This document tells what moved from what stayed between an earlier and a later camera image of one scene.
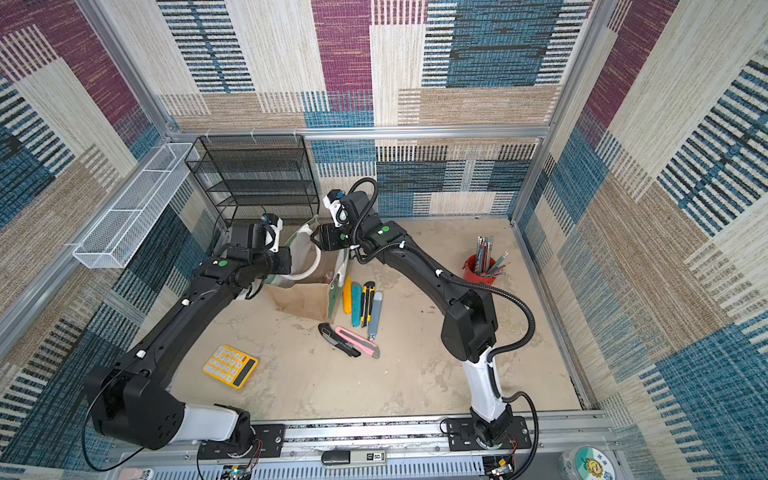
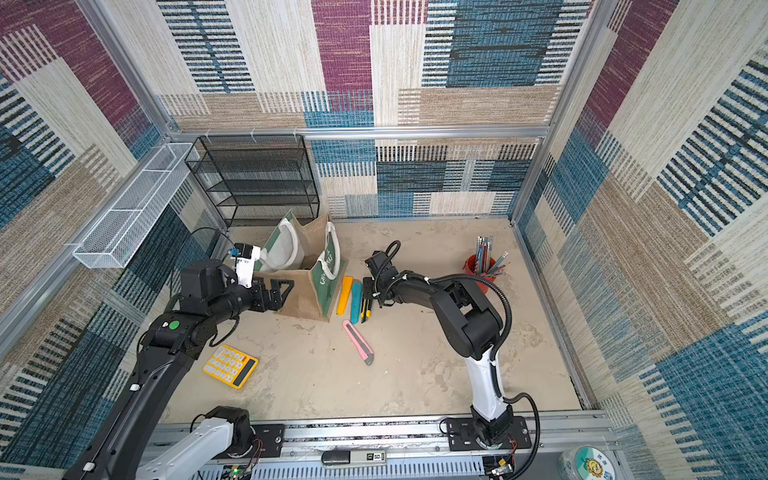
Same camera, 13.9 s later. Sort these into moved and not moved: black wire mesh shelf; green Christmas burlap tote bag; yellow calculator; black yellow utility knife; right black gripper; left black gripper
Moved: left black gripper; right black gripper
Not moved: black yellow utility knife; green Christmas burlap tote bag; black wire mesh shelf; yellow calculator
